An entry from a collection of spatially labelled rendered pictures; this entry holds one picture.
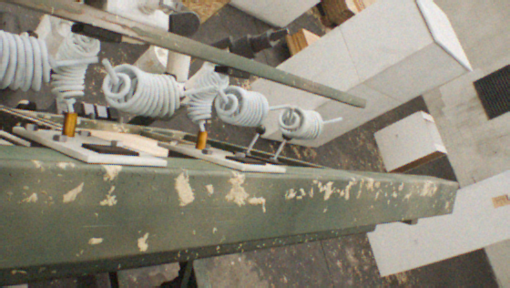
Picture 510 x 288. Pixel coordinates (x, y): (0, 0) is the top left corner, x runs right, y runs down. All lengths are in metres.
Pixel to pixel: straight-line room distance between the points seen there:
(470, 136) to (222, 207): 8.97
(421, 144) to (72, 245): 5.94
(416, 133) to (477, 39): 3.95
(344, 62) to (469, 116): 5.94
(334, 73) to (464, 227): 2.03
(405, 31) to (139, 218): 3.29
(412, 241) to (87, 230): 4.65
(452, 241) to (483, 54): 5.52
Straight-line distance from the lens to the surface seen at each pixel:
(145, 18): 1.66
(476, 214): 4.81
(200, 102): 0.73
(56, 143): 0.53
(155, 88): 0.65
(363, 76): 3.72
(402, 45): 3.65
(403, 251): 5.06
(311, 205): 0.76
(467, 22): 10.04
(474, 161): 9.39
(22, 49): 0.55
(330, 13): 6.94
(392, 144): 6.42
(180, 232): 0.55
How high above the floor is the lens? 2.29
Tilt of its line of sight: 34 degrees down
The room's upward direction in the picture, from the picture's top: 61 degrees clockwise
